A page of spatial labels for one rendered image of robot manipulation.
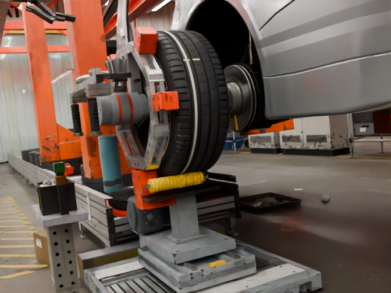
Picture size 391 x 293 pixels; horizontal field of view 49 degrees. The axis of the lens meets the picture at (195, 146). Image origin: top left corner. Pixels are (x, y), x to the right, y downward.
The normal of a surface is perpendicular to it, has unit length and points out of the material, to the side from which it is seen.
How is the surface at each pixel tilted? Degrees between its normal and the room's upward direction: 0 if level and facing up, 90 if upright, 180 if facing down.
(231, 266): 90
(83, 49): 90
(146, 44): 125
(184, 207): 90
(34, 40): 90
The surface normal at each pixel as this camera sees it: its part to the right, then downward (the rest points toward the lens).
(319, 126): -0.88, 0.12
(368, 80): -0.54, 0.16
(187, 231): 0.44, 0.01
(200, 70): 0.38, -0.32
